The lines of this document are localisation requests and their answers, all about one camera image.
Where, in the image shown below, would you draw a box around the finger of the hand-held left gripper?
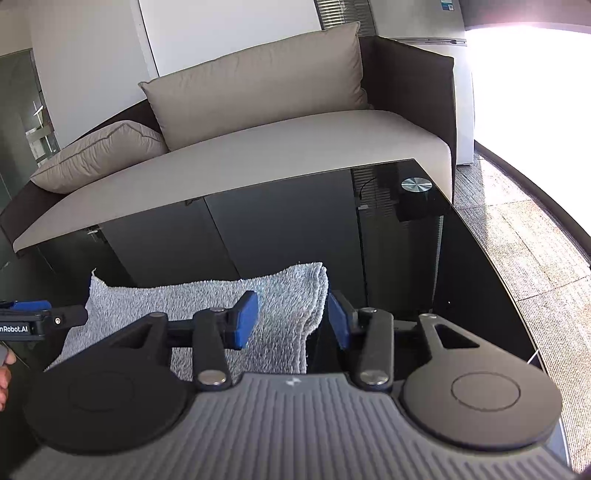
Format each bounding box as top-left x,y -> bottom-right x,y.
0,299 -> 53,313
44,304 -> 90,330

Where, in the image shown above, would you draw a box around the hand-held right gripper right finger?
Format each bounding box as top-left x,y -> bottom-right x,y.
326,289 -> 532,388

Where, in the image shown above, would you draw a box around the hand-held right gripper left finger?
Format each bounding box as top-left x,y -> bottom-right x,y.
68,290 -> 260,389

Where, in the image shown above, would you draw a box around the grey towel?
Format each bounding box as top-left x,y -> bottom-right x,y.
45,261 -> 329,376

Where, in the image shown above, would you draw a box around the person's left hand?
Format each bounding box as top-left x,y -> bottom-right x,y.
0,351 -> 18,412

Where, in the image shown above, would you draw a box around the small beige cushion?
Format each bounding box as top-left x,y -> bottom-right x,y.
30,121 -> 169,195

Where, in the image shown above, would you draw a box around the beige and brown sofa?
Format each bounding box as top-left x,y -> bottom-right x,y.
0,35 -> 458,254

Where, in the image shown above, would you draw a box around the glass partition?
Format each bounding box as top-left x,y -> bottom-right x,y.
0,50 -> 61,185

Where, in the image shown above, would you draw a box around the large beige cushion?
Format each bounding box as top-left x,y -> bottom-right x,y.
139,21 -> 370,152

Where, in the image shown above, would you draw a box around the grey window blinds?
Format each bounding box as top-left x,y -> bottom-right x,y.
314,0 -> 375,38

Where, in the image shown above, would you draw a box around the silver refrigerator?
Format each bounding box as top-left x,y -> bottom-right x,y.
369,0 -> 476,167

